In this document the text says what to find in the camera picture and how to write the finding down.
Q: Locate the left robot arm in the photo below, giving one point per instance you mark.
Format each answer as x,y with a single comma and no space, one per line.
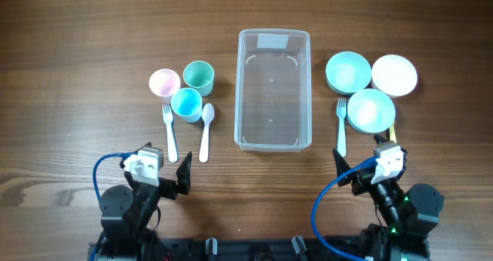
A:
127,210

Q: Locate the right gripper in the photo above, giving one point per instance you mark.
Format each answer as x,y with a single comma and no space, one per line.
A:
362,177

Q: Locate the pink plastic cup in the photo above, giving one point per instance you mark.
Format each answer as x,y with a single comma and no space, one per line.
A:
164,83

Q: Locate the yellow plastic fork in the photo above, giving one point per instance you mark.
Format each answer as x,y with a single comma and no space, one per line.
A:
392,134

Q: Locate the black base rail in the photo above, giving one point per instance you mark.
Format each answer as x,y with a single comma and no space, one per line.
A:
297,248

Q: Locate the white plastic bowl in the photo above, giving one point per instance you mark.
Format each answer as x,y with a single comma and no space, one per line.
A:
394,75

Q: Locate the green plastic cup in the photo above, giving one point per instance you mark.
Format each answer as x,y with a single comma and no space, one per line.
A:
199,75

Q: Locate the blue plastic cup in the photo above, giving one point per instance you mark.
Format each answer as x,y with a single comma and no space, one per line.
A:
187,103

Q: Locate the teal plastic bowl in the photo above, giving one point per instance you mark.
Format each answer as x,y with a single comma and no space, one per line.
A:
348,72

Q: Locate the white plastic spoon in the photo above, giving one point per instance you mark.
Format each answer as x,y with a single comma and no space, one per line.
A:
208,114

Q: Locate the light blue fork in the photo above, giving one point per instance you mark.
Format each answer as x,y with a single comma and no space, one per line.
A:
341,112
171,144

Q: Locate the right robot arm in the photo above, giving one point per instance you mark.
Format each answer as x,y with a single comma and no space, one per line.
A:
409,216

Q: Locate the light blue plastic bowl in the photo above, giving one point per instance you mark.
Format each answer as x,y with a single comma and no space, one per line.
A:
370,111

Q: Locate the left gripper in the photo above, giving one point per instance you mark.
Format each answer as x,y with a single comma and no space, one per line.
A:
166,185

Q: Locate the clear plastic container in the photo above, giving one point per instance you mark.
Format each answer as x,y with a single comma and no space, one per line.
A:
273,108

